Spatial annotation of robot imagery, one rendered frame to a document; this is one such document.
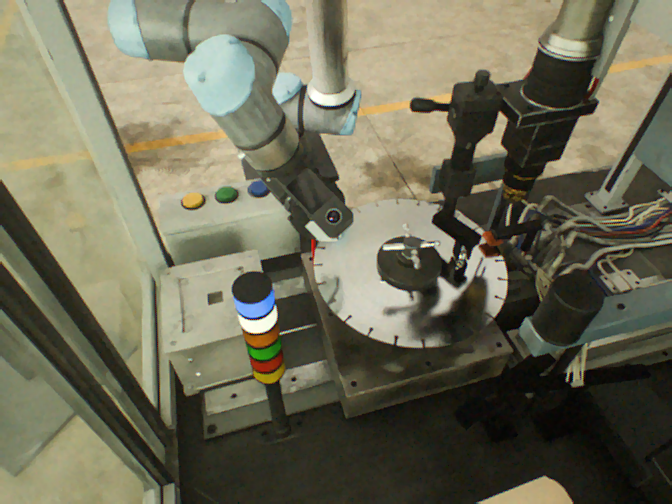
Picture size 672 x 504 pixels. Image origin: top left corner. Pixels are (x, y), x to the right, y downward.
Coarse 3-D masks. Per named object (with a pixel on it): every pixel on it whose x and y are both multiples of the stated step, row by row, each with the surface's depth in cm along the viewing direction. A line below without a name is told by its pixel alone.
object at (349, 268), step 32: (352, 224) 88; (384, 224) 88; (416, 224) 88; (320, 256) 83; (352, 256) 83; (448, 256) 83; (480, 256) 83; (320, 288) 78; (352, 288) 78; (384, 288) 78; (416, 288) 78; (448, 288) 78; (480, 288) 78; (352, 320) 74; (384, 320) 74; (416, 320) 74; (448, 320) 74; (480, 320) 74
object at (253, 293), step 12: (240, 276) 53; (252, 276) 53; (264, 276) 53; (240, 288) 52; (252, 288) 52; (264, 288) 52; (240, 300) 51; (252, 300) 51; (264, 300) 51; (240, 312) 53; (252, 312) 52; (264, 312) 53
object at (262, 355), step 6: (246, 342) 58; (276, 342) 59; (252, 348) 58; (264, 348) 58; (270, 348) 59; (276, 348) 60; (252, 354) 60; (258, 354) 59; (264, 354) 59; (270, 354) 60; (276, 354) 61; (264, 360) 60
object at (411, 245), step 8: (408, 232) 80; (408, 240) 78; (416, 240) 78; (384, 248) 78; (392, 248) 78; (400, 248) 78; (408, 248) 77; (416, 248) 77; (408, 256) 79; (416, 256) 76; (416, 264) 75
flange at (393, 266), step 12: (396, 240) 84; (420, 240) 84; (384, 252) 82; (396, 252) 81; (420, 252) 80; (432, 252) 82; (384, 264) 80; (396, 264) 80; (408, 264) 79; (432, 264) 80; (384, 276) 79; (396, 276) 79; (408, 276) 79; (420, 276) 79; (432, 276) 79
